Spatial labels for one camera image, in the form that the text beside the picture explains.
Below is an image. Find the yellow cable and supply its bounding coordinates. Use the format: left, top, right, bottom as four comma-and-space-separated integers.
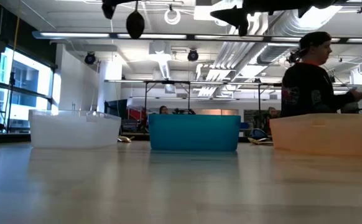
12, 9, 22, 58

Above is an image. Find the teal plastic bin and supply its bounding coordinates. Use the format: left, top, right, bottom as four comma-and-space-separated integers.
147, 113, 242, 152

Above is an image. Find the black light stand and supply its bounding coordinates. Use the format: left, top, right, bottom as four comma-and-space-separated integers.
6, 70, 16, 133

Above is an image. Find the silver ventilation duct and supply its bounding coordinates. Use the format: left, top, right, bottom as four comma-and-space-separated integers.
255, 6, 345, 65

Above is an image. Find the overhead light bar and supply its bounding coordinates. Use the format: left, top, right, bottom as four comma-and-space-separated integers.
31, 30, 362, 44

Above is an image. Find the white cable coil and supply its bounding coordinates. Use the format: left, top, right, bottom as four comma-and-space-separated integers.
164, 4, 182, 26

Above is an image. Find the black ceiling camera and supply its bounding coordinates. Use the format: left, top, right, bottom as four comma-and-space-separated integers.
286, 46, 303, 65

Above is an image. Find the orange plastic bin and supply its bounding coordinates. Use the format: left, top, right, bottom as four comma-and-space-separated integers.
269, 113, 362, 157

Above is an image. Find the clear plastic bin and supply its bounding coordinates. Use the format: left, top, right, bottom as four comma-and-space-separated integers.
28, 109, 122, 149

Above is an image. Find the round black ceiling speaker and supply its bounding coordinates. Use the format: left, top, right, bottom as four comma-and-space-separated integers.
84, 52, 97, 66
187, 49, 200, 63

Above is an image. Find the dark monitor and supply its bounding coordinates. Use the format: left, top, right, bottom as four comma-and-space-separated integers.
104, 98, 129, 119

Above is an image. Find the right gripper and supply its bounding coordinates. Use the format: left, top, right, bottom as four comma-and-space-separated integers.
210, 0, 299, 36

